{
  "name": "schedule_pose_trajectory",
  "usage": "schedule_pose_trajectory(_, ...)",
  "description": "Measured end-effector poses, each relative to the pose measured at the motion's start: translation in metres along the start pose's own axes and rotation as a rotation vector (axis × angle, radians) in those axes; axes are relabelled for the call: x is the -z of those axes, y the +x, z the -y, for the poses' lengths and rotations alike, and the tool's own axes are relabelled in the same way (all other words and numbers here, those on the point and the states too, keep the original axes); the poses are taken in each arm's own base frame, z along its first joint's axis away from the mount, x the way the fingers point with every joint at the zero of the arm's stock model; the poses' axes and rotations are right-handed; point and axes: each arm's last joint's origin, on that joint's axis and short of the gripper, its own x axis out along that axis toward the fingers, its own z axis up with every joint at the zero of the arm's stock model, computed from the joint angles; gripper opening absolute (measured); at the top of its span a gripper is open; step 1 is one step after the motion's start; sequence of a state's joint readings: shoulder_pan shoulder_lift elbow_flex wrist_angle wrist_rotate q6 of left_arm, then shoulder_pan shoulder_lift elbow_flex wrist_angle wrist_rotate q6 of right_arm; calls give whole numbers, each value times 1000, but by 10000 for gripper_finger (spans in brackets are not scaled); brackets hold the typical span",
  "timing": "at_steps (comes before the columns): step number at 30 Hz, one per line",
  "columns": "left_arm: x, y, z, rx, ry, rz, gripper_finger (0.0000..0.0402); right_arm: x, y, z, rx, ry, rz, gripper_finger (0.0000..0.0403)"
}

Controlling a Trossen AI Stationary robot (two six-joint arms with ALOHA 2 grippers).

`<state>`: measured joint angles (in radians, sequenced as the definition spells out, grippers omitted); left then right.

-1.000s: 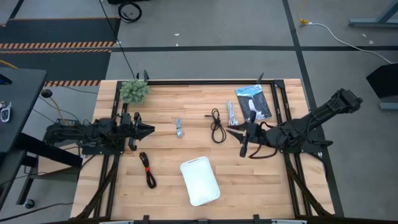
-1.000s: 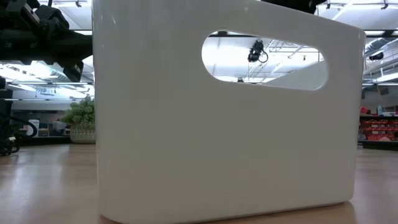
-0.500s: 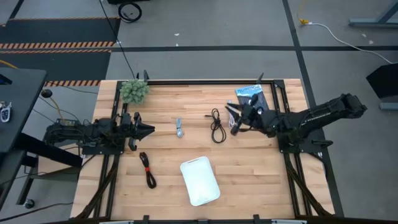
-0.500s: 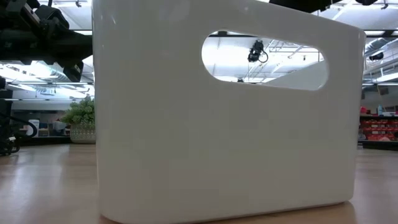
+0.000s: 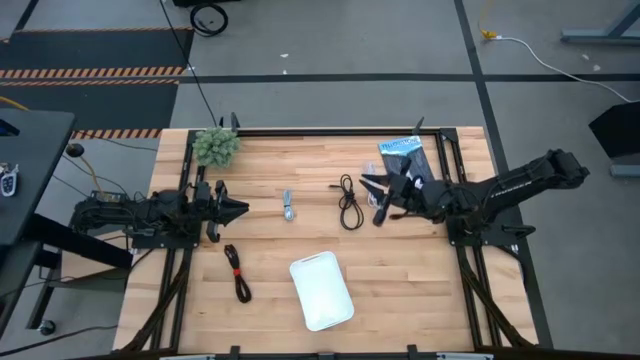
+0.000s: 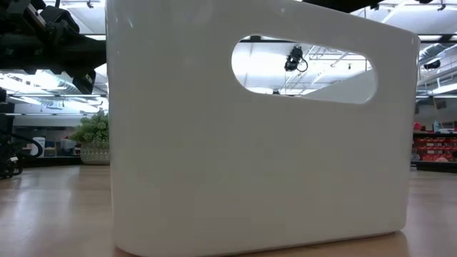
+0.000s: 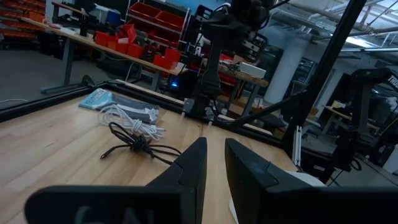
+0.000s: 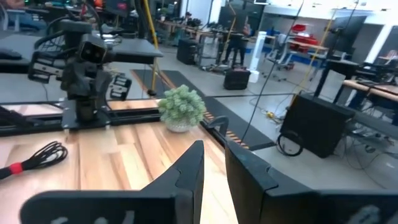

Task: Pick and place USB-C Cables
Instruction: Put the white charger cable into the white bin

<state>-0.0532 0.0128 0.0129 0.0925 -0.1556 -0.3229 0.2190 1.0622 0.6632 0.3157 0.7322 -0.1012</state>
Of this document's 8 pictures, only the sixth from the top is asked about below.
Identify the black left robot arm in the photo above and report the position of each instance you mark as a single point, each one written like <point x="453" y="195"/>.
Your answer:
<point x="18" y="46"/>

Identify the shelf with red bins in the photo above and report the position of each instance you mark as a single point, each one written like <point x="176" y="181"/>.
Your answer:
<point x="433" y="146"/>

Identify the black ceiling-hung device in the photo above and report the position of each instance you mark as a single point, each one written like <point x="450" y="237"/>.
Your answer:
<point x="432" y="64"/>

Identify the white jug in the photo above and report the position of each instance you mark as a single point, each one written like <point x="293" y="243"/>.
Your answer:
<point x="37" y="146"/>

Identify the green potted plant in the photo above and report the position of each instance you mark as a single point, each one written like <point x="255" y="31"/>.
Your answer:
<point x="93" y="130"/>

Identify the low shelf with boxes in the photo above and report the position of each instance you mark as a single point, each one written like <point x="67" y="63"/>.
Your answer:
<point x="53" y="152"/>

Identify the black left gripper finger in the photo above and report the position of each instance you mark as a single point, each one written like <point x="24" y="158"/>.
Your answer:
<point x="85" y="82"/>
<point x="93" y="53"/>

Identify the black overhead camera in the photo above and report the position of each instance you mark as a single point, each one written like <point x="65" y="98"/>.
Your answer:
<point x="293" y="59"/>

